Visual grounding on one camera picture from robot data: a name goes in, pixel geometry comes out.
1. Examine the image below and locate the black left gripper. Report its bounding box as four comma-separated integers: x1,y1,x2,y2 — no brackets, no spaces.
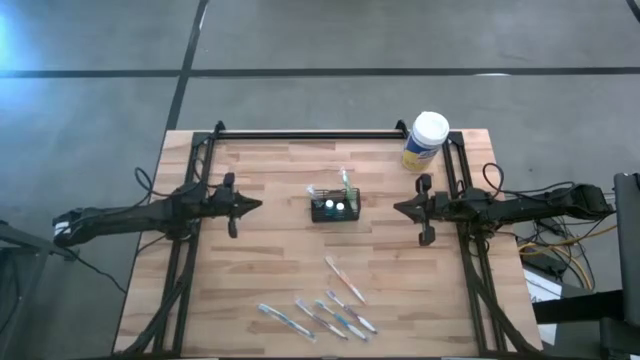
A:
209,172,263,240

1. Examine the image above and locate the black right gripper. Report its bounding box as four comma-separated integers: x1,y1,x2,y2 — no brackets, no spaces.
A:
393,173,451,248

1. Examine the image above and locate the green toothbrush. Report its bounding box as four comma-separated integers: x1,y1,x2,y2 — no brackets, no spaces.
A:
340,167,361,212

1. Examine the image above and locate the orange toothbrush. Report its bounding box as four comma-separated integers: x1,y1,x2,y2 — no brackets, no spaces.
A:
324,255,369,306

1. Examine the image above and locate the teal toothbrush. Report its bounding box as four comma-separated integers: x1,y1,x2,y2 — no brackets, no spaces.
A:
313,298,370,342

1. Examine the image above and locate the purple white toothbrush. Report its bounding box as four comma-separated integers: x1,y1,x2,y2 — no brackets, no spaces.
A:
293,296,350,341

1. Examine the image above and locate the Lysol wipes canister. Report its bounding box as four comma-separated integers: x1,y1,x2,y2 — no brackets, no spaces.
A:
401,110,451,174

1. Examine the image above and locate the black power brick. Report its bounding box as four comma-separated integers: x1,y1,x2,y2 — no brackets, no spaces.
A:
534,252,569,276

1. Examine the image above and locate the white paper sheet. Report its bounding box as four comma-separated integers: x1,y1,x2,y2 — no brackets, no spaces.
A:
523,269,565,346

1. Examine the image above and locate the black floor bar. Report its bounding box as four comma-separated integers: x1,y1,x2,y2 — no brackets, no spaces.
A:
532,288,626,326

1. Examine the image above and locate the black metal stand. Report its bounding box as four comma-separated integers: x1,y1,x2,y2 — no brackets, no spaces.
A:
0,218,81,360

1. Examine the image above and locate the black wire caddy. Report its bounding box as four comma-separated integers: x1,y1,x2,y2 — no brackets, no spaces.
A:
309,187,362,224

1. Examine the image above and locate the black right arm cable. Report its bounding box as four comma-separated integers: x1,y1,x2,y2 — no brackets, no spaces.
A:
481,162,576,199

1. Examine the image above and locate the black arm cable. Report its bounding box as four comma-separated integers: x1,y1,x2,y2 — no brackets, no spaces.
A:
481,162,576,199
133,166,177,199

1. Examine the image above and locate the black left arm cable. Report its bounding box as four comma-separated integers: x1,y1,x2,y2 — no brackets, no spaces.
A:
133,166,177,199

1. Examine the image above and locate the black left base cable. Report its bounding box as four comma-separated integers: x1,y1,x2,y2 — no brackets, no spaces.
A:
63,245,127,295

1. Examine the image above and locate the yellow floor cable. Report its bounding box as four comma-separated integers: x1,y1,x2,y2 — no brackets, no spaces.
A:
517,223,619,292

